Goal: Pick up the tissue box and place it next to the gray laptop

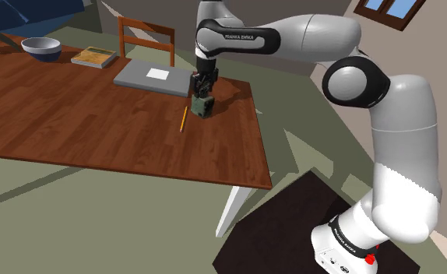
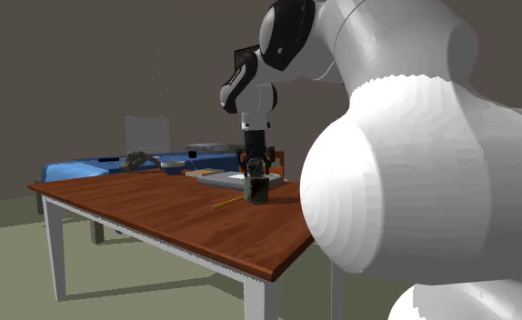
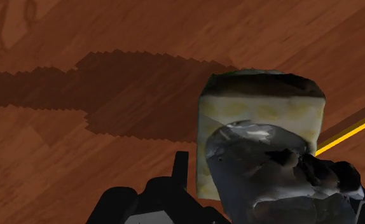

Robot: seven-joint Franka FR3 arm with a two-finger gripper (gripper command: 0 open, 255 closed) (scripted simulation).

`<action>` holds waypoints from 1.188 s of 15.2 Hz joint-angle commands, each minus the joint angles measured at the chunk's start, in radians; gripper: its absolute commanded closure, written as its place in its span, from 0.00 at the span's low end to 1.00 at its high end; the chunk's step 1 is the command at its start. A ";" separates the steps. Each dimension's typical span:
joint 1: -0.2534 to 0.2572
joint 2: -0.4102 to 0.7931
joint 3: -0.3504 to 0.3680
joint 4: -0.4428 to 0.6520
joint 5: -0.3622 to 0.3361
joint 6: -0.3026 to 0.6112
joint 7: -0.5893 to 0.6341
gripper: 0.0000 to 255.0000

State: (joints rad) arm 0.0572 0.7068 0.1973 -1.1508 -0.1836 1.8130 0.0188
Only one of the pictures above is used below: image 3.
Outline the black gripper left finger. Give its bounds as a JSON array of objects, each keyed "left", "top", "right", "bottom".
[{"left": 85, "top": 151, "right": 231, "bottom": 224}]

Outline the grey and black glossy figure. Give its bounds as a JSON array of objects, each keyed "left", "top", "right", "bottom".
[{"left": 204, "top": 119, "right": 365, "bottom": 224}]

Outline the cream box with dark top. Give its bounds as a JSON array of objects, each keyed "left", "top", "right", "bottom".
[{"left": 196, "top": 69, "right": 326, "bottom": 201}]

